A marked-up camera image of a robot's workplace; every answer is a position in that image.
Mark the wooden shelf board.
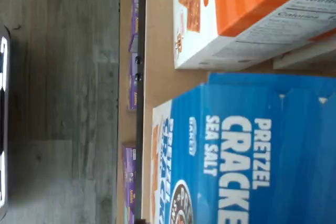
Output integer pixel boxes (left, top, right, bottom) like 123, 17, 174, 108
141, 0, 336, 224
116, 0, 138, 224

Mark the purple Annie's box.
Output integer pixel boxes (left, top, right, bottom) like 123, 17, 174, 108
128, 0, 140, 53
128, 52, 139, 111
121, 143, 138, 216

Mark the blue sea salt crackers box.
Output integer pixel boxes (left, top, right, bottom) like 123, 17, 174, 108
151, 72, 336, 224

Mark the orange cheddar pretzel crackers box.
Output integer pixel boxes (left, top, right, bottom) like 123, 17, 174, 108
172, 0, 336, 70
272, 42, 336, 70

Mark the black object with white marks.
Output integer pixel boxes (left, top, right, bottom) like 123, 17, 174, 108
0, 23, 12, 212

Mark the black metal shelf frame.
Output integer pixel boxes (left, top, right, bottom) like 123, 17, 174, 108
135, 0, 146, 224

